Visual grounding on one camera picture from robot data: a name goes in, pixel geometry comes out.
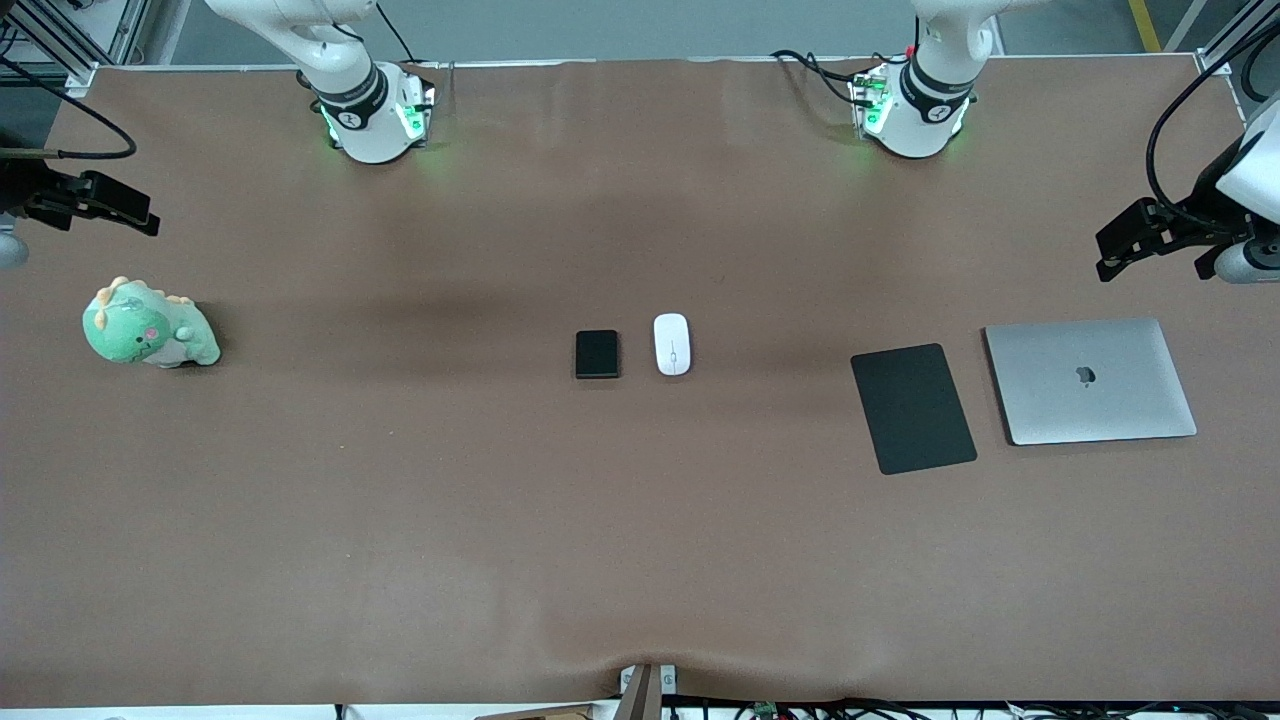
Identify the green lit base connector box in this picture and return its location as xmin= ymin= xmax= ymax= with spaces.
xmin=850 ymin=68 xmax=893 ymax=138
xmin=395 ymin=62 xmax=438 ymax=149

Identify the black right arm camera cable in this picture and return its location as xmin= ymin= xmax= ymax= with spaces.
xmin=0 ymin=55 xmax=138 ymax=163

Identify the black mouse pad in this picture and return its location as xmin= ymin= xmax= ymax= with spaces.
xmin=850 ymin=343 xmax=979 ymax=476

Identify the aluminium profile frame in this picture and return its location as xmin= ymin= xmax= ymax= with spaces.
xmin=0 ymin=0 xmax=151 ymax=96
xmin=1165 ymin=0 xmax=1280 ymax=76

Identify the thin black base cable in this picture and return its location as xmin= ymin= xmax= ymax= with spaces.
xmin=375 ymin=0 xmax=417 ymax=63

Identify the silver closed laptop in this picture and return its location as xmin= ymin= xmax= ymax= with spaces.
xmin=983 ymin=318 xmax=1199 ymax=447

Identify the large table cover mat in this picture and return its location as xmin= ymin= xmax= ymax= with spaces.
xmin=0 ymin=55 xmax=1280 ymax=707

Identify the black looped base cable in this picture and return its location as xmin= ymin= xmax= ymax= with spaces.
xmin=770 ymin=48 xmax=906 ymax=111

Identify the small black phone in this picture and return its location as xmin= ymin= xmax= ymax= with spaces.
xmin=575 ymin=329 xmax=621 ymax=380

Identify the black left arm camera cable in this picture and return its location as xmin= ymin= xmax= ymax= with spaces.
xmin=1144 ymin=45 xmax=1280 ymax=231

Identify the camera mount post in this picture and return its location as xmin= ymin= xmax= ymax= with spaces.
xmin=618 ymin=663 xmax=678 ymax=720

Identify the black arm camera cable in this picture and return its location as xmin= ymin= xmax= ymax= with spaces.
xmin=1144 ymin=45 xmax=1280 ymax=231
xmin=0 ymin=55 xmax=138 ymax=163

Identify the white computer mouse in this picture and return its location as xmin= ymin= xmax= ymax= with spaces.
xmin=653 ymin=313 xmax=693 ymax=377

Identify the green dinosaur plush toy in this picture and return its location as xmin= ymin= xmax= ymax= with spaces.
xmin=82 ymin=276 xmax=222 ymax=369

